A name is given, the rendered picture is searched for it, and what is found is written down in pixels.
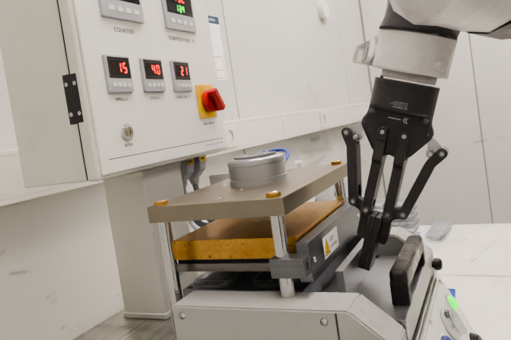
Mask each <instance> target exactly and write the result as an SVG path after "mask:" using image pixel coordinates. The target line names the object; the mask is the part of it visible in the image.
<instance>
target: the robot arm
mask: <svg viewBox="0 0 511 340"><path fill-rule="evenodd" d="M461 31H462V32H467V33H471V34H475V35H479V36H483V37H490V38H494V39H498V40H506V39H511V0H387V6H386V12H385V16H384V18H383V20H382V23H381V24H380V26H379V35H378V36H374V37H373V38H371V39H370V40H368V41H366V42H365V43H361V44H360V45H358V46H355V48H354V53H353V56H352V61H353V62H355V63H359V64H363V65H371V66H372V67H375V68H381V69H382V74H381V75H380V78H379V77H375V81H374V85H373V91H372V95H371V99H370V105H369V109H368V111H367V113H366V115H365V116H364V117H363V118H362V121H361V123H359V124H356V125H354V126H348V127H345V128H343V129H342V130H341V134H342V137H343V139H344V142H345V144H346V146H347V166H348V203H349V204H350V205H352V206H355V207H356V208H358V209H359V210H360V221H359V225H358V229H357V236H358V237H361V238H364V240H363V246H362V250H361V254H360V260H359V264H358V268H361V269H365V270H367V271H370V270H371V268H372V267H373V265H374V262H375V259H376V253H377V250H378V245H379V243H381V244H383V245H385V244H386V242H387V241H388V239H389V235H390V231H391V228H392V222H393V221H394V220H397V219H401V220H406V219H407V218H408V216H409V214H410V213H411V211H412V209H413V207H414V206H415V204H416V202H417V200H418V198H419V196H420V195H421V193H422V191H423V189H424V187H425V186H426V184H427V181H428V180H429V178H430V175H431V174H432V172H433V170H434V168H435V166H437V165H438V164H439V163H440V162H441V161H443V160H444V159H445V158H446V157H447V155H448V154H449V149H448V148H447V147H443V146H442V145H441V144H440V143H439V142H438V141H437V140H436V139H435V138H434V137H433V135H434V130H433V126H432V121H433V115H434V112H435V109H436V102H437V99H438V96H439V92H440V88H439V87H432V86H428V85H424V84H429V85H435V84H436V80H437V79H438V78H442V79H448V77H449V71H450V68H451V64H452V59H453V56H454V52H455V48H456V44H457V41H458V39H457V38H458V36H459V34H460V32H461ZM384 77H387V78H384ZM388 78H395V79H400V80H404V81H399V80H394V79H388ZM407 81H413V82H417V83H422V84H416V83H411V82H407ZM363 131H364V132H365V134H366V136H367V139H368V141H369V143H370V146H371V148H372V149H373V156H372V163H371V166H370V172H369V176H368V180H367V187H366V190H365V193H364V197H362V181H361V155H360V140H361V139H362V138H363ZM425 144H427V146H428V149H427V151H426V157H427V158H428V160H427V161H426V162H425V164H424V165H423V167H422V169H421V171H420V173H419V174H418V176H417V179H416V180H415V182H414V185H413V186H412V187H411V190H410V192H409V193H408V196H407V198H406V200H405V201H404V203H403V205H402V207H398V208H396V207H397V204H398V197H399V194H400V190H401V187H402V180H403V177H404V173H405V168H406V164H407V162H408V158H409V157H411V156H412V155H413V154H415V153H416V152H417V151H419V150H420V149H421V148H422V147H423V146H425ZM387 155H391V156H393V157H394V161H393V167H392V174H391V177H390V181H389V187H388V191H387V194H386V200H385V204H384V208H383V212H380V211H376V210H373V209H374V208H375V207H376V206H375V204H376V198H377V195H378V191H379V185H380V181H381V178H382V172H383V168H384V164H385V161H386V157H387Z"/></svg>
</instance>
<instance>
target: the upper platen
mask: <svg viewBox="0 0 511 340"><path fill-rule="evenodd" d="M343 204H344V200H333V201H321V202H306V203H304V204H302V205H301V206H300V207H298V208H296V209H294V210H293V211H292V212H290V213H288V214H286V215H285V216H284V222H285V227H286V232H287V242H288V248H289V253H297V251H296V246H295V243H296V242H297V241H298V240H300V239H301V238H302V237H304V236H305V235H306V234H308V233H309V232H310V231H311V230H312V229H313V228H314V227H316V226H317V225H318V224H320V223H321V222H322V221H324V220H325V219H326V218H327V217H328V216H329V215H331V214H332V213H333V212H334V211H336V210H337V209H338V208H340V207H341V206H342V205H343ZM174 246H175V251H176V260H178V262H179V263H177V265H178V270H179V272H270V271H271V269H270V265H269V259H270V258H271V257H273V256H274V255H275V249H274V244H273V239H272V233H271V224H270V218H269V217H257V218H231V219H217V220H215V221H212V222H211V223H209V224H206V225H205V226H203V227H200V228H199V229H197V230H194V231H193V232H191V233H189V234H186V235H185V236H182V237H180V238H178V239H176V240H174Z"/></svg>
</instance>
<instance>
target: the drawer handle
mask: <svg viewBox="0 0 511 340"><path fill-rule="evenodd" d="M425 262H426V259H425V253H424V245H423V240H422V237H421V236H419V235H411V236H408V238H407V240H406V241H405V243H404V245H403V247H402V248H401V251H400V253H399V254H398V256H397V258H396V260H395V262H394V264H393V266H392V267H391V269H390V271H389V278H390V282H389V284H390V291H391V296H392V304H393V305H399V306H410V305H411V302H412V300H411V289H410V284H411V281H412V278H413V277H414V273H415V271H416V268H417V265H425Z"/></svg>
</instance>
